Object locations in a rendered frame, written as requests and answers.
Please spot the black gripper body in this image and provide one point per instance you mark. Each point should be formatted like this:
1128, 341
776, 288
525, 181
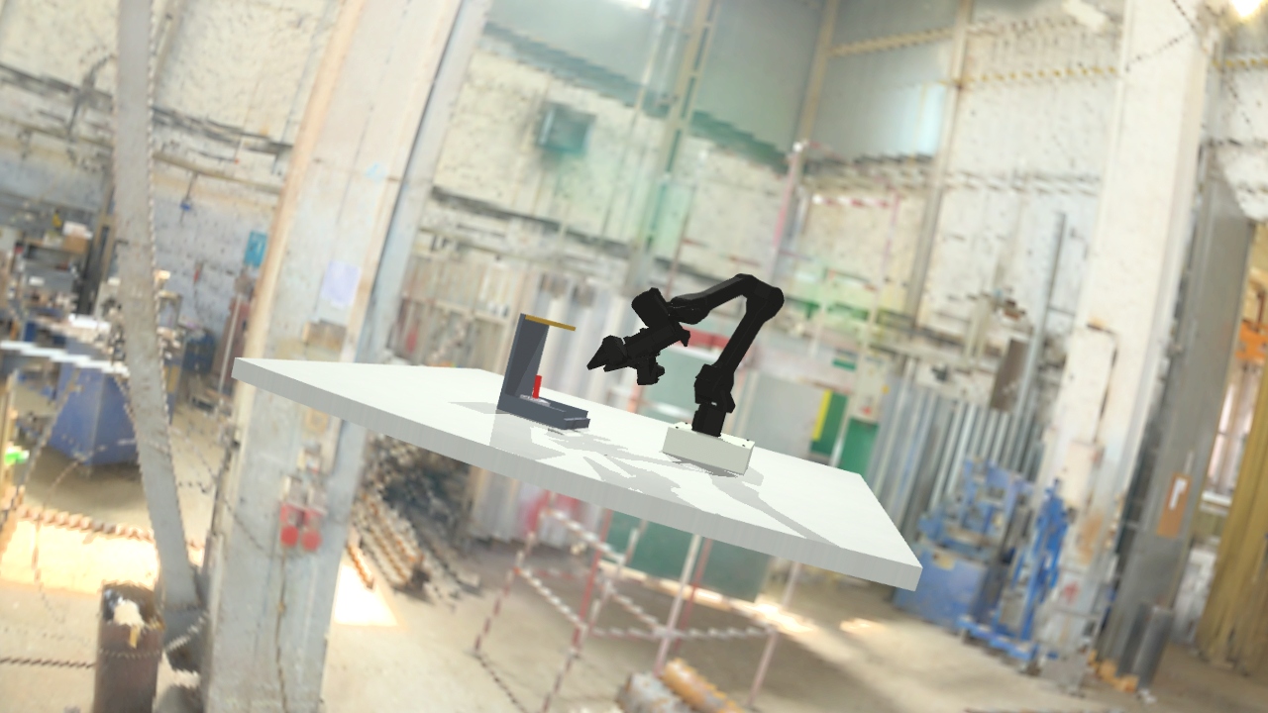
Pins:
638, 345

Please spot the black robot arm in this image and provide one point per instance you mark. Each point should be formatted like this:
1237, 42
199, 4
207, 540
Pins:
714, 382

